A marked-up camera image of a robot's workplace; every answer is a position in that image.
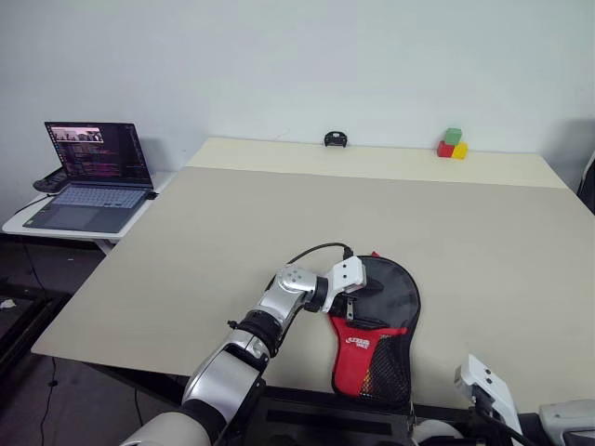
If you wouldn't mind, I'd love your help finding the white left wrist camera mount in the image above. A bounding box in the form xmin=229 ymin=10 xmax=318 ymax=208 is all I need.
xmin=321 ymin=255 xmax=368 ymax=313

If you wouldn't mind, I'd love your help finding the black office chair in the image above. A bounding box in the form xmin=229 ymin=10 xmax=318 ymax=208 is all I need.
xmin=575 ymin=148 xmax=595 ymax=216

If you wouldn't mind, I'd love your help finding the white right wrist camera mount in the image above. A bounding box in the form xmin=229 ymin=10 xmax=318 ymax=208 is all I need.
xmin=454 ymin=353 xmax=525 ymax=437

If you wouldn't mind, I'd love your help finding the white robot torso cover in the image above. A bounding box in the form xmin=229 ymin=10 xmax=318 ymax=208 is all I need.
xmin=411 ymin=417 xmax=464 ymax=446

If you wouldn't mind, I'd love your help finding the black red paddle case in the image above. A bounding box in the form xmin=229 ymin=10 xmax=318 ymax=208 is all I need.
xmin=327 ymin=253 xmax=422 ymax=411

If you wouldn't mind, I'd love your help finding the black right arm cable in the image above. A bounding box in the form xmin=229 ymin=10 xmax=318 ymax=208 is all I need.
xmin=483 ymin=408 xmax=538 ymax=446

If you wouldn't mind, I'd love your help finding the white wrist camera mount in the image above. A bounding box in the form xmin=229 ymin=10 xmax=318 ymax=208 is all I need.
xmin=321 ymin=255 xmax=368 ymax=313
xmin=454 ymin=353 xmax=525 ymax=437

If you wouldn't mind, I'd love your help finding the black game controller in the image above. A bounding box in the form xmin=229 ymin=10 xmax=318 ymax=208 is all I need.
xmin=32 ymin=169 xmax=69 ymax=194

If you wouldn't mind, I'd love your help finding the open dark laptop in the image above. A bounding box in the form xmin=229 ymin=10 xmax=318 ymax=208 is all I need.
xmin=22 ymin=121 xmax=155 ymax=233

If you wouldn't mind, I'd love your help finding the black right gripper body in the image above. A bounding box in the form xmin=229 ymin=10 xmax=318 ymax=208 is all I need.
xmin=467 ymin=391 xmax=502 ymax=427

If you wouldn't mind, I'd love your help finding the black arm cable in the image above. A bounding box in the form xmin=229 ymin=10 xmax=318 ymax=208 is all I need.
xmin=483 ymin=408 xmax=538 ymax=446
xmin=283 ymin=242 xmax=355 ymax=267

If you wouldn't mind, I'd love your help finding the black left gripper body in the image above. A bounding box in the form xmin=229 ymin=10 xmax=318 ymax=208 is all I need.
xmin=340 ymin=287 xmax=370 ymax=325

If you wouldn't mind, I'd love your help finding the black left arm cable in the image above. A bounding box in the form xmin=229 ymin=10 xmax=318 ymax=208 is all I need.
xmin=283 ymin=242 xmax=355 ymax=267

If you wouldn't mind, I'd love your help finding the white side table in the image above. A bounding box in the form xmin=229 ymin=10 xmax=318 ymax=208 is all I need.
xmin=1 ymin=169 xmax=176 ymax=256

